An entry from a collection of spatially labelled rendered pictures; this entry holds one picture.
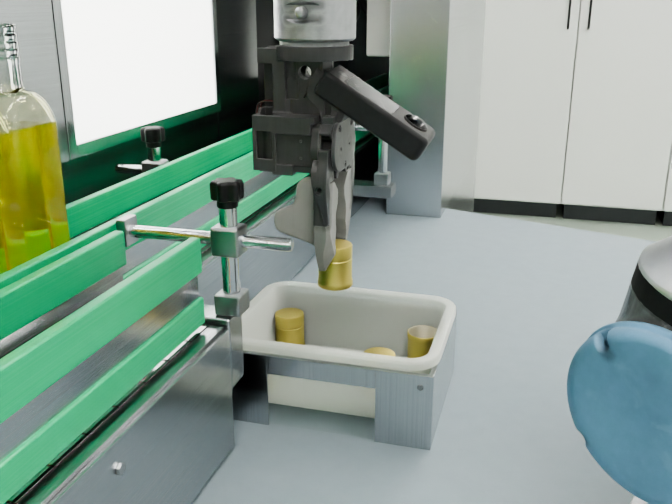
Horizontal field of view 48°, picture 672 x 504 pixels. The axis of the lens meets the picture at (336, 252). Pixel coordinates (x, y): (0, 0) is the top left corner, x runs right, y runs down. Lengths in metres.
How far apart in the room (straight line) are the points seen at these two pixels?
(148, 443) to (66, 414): 0.09
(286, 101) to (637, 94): 3.59
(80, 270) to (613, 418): 0.41
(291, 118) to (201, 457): 0.31
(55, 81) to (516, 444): 0.63
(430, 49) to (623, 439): 1.07
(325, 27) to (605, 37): 3.56
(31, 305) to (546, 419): 0.51
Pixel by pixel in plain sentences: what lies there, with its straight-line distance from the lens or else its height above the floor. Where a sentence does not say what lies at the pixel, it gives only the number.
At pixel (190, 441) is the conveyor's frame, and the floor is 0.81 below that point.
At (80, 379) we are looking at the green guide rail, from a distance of 0.53.
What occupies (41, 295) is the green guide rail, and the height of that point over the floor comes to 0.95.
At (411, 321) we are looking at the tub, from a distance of 0.87.
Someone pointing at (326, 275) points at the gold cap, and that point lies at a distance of 0.75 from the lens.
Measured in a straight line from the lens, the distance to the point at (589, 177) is 4.29.
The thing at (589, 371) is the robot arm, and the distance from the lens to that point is 0.47.
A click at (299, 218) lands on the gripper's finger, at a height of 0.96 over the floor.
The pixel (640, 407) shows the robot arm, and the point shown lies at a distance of 0.46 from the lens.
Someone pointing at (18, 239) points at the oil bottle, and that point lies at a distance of 0.63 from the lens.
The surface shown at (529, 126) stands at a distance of 4.23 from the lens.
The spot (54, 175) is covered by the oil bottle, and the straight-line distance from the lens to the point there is 0.67.
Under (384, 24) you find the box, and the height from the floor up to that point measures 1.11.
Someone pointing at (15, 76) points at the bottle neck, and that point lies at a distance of 0.65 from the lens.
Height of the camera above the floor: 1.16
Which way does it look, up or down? 19 degrees down
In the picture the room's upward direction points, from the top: straight up
